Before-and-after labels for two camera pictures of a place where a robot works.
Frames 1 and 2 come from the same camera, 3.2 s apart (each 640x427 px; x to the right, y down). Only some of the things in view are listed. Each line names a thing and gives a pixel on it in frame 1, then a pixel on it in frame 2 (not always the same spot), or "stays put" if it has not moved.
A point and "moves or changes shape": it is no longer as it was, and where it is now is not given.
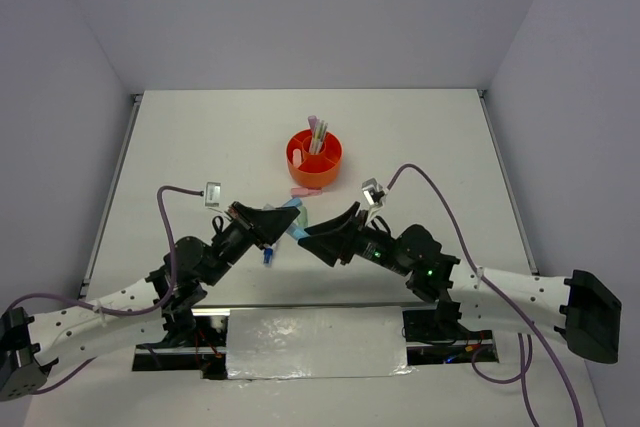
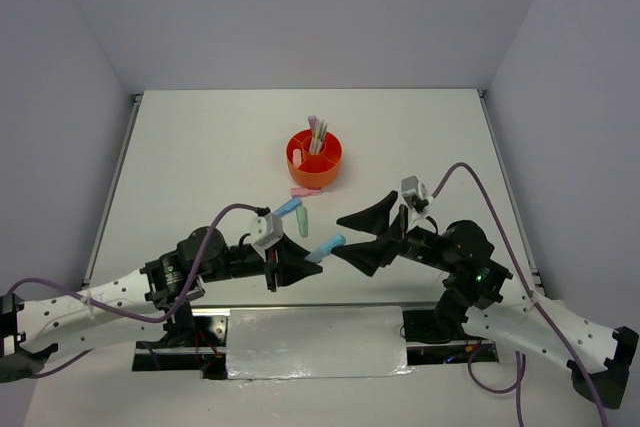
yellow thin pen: x=315 y=136 stays put
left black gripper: x=266 y=225 to x=291 y=265
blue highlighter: x=298 y=232 moves or changes shape
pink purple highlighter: x=313 y=121 stays put
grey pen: x=323 y=137 stays put
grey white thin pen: x=314 y=137 stays put
